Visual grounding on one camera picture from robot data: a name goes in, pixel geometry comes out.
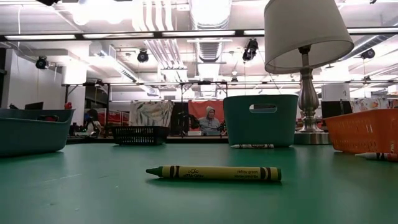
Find yellow green crayon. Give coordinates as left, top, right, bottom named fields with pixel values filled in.
left=146, top=165, right=282, bottom=182

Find red backdrop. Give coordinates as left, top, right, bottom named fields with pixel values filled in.
left=187, top=100, right=225, bottom=132

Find person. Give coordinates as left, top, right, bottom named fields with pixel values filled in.
left=198, top=105, right=223, bottom=136
left=83, top=108, right=103, bottom=135

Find black panel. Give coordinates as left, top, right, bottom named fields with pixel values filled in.
left=170, top=101, right=190, bottom=136

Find teal plastic bin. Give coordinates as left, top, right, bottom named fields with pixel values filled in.
left=223, top=94, right=299, bottom=147

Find patterned cloth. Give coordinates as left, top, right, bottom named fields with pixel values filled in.
left=129, top=100, right=175, bottom=128

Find black mesh basket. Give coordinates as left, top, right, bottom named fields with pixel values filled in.
left=111, top=125, right=171, bottom=146

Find black ceiling spotlight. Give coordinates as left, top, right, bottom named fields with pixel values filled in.
left=34, top=55, right=50, bottom=70
left=359, top=47, right=376, bottom=60
left=241, top=37, right=259, bottom=62
left=137, top=49, right=150, bottom=63

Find red storage bins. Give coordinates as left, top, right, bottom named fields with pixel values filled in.
left=102, top=110, right=131, bottom=127

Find background robot arms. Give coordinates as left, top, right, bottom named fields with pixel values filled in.
left=70, top=121, right=114, bottom=138

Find green table mat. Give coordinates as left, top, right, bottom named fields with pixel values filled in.
left=0, top=142, right=398, bottom=224

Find table lamp white shade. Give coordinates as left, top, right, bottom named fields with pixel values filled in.
left=264, top=0, right=355, bottom=146

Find orange mesh basket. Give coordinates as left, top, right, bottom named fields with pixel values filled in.
left=323, top=108, right=398, bottom=155

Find grey-blue plastic bin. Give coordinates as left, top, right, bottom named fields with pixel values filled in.
left=0, top=108, right=75, bottom=158

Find colourful cloth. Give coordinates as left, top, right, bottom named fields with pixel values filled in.
left=349, top=97, right=398, bottom=113

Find black table frame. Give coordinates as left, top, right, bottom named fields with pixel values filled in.
left=66, top=135, right=229, bottom=144

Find background black rig frame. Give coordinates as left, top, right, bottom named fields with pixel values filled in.
left=61, top=81, right=228, bottom=108

